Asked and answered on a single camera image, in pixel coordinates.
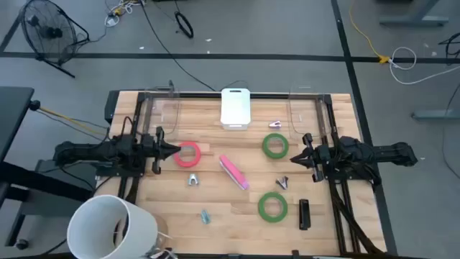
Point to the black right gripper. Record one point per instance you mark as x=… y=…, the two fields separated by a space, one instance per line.
x=318 y=158

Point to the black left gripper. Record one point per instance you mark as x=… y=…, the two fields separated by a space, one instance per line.
x=158 y=151

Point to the red tape roll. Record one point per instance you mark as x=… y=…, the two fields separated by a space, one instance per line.
x=187 y=165

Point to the green tape roll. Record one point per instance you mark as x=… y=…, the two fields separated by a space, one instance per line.
x=272 y=218
x=275 y=156

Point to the black staple remover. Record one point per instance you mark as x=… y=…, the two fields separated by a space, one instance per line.
x=283 y=182

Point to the pale grey staple remover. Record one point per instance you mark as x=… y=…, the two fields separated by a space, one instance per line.
x=193 y=176

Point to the purple staple remover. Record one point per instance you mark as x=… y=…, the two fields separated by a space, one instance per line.
x=275 y=124

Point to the teal staple remover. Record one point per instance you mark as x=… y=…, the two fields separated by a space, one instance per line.
x=205 y=217

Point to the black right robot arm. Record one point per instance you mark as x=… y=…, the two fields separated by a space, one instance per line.
x=377 y=153

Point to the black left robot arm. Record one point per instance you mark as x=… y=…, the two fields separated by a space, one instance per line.
x=90 y=151

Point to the black stapler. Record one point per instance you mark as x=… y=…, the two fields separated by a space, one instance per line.
x=304 y=216

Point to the clear plastic bin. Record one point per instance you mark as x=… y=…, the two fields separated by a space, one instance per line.
x=163 y=108
x=305 y=108

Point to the black corner plate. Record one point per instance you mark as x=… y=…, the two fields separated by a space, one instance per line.
x=111 y=106

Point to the white plastic bin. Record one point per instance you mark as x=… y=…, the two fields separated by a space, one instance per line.
x=235 y=108

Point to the white cylinder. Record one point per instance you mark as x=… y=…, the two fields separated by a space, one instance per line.
x=143 y=223

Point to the grey desk foot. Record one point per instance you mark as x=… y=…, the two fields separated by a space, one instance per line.
x=435 y=114
x=413 y=21

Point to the black desk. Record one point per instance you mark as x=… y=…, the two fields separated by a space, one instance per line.
x=14 y=115

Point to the black floor fan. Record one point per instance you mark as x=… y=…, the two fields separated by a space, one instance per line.
x=48 y=32

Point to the black metal rig frame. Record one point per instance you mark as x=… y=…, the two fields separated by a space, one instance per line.
x=269 y=95

